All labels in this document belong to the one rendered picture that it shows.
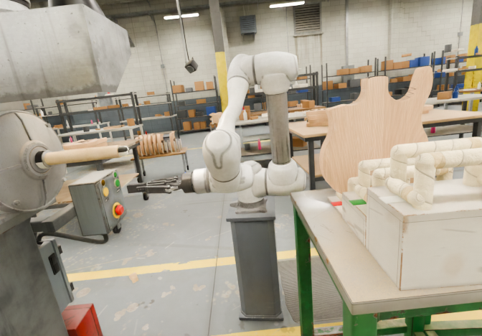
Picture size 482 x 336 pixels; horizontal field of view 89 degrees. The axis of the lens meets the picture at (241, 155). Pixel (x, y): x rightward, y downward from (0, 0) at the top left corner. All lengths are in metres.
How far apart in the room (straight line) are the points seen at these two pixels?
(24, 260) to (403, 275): 1.00
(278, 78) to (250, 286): 1.20
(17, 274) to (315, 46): 12.05
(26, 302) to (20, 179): 0.42
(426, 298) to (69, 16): 0.84
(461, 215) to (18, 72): 0.84
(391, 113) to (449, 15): 14.37
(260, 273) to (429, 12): 14.00
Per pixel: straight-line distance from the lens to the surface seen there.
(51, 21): 0.56
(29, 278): 1.04
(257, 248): 1.50
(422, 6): 14.60
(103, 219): 1.02
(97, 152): 0.70
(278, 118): 1.21
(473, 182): 0.76
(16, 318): 1.03
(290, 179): 1.33
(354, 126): 0.88
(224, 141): 0.67
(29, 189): 0.79
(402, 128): 0.95
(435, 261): 0.66
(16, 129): 0.78
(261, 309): 1.78
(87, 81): 0.52
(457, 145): 0.70
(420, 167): 0.57
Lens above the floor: 1.36
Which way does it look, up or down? 14 degrees down
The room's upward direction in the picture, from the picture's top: 6 degrees counter-clockwise
